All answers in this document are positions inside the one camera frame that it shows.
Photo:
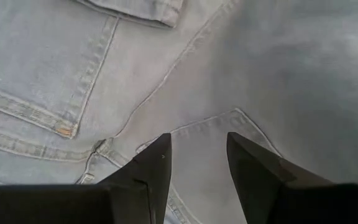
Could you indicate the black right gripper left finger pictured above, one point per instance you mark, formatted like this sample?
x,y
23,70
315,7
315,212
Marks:
x,y
145,186

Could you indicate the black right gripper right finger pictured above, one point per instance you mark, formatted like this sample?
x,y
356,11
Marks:
x,y
253,180

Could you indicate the light blue denim jeans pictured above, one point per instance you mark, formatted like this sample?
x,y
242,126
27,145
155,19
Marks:
x,y
166,77

